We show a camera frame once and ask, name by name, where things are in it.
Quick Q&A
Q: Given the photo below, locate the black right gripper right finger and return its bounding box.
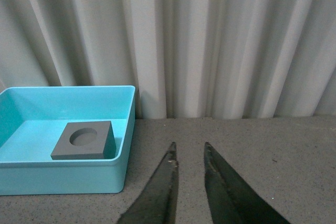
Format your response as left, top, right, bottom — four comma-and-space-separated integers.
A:
204, 142, 289, 223

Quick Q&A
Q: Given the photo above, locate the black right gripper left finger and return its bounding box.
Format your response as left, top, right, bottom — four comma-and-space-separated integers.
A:
118, 142, 179, 223

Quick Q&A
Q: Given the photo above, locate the blue plastic box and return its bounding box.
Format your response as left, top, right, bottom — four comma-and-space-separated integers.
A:
1, 86, 135, 195

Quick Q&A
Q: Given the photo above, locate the white pleated curtain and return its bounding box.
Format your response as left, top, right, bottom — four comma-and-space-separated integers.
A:
1, 0, 335, 119

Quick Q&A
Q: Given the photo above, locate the gray block with round hole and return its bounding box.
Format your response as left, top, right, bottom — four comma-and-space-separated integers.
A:
51, 121, 116, 160

